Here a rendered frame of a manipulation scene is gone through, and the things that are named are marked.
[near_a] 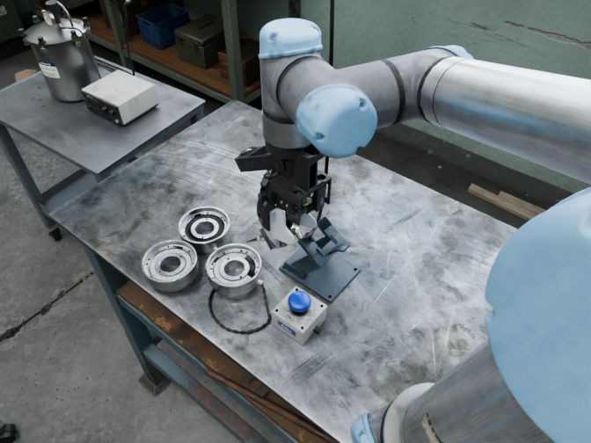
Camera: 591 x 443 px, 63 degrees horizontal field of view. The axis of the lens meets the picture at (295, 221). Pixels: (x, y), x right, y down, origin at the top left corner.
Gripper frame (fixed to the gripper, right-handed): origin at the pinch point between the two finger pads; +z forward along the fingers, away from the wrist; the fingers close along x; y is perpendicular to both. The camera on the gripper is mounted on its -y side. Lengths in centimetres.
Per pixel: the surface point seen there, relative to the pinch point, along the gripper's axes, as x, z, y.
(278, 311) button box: -6.2, 11.1, 5.1
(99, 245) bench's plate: -18.0, 14.5, -35.6
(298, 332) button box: -6.5, 12.1, 10.1
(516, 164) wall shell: 161, 73, -7
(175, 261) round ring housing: -10.3, 13.6, -19.7
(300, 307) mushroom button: -4.5, 8.4, 8.6
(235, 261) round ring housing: -2.8, 12.3, -10.2
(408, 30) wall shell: 153, 25, -70
